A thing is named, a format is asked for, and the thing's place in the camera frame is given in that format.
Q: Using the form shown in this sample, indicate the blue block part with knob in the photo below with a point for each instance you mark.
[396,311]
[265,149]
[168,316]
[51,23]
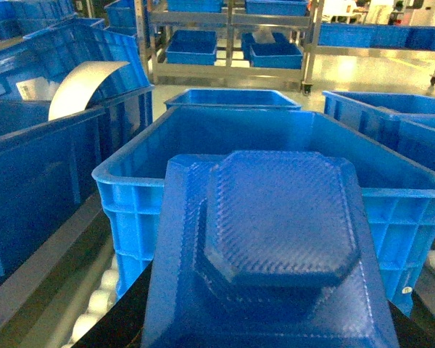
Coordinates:
[265,249]

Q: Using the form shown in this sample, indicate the blue bin behind target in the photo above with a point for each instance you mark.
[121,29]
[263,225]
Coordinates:
[233,98]

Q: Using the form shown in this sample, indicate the far steel rack with bins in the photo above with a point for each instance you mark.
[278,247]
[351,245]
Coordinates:
[156,24]

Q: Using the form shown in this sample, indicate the curled white paper sheet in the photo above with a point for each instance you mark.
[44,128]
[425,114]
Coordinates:
[75,91]

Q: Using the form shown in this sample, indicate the blue bin left with paper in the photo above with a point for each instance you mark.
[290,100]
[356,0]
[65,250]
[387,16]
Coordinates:
[46,165]

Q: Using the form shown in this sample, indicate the large blue target bin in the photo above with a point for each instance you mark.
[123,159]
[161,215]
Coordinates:
[398,193]

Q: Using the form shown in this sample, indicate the blue bin right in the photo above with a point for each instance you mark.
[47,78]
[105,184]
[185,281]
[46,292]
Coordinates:
[402,122]

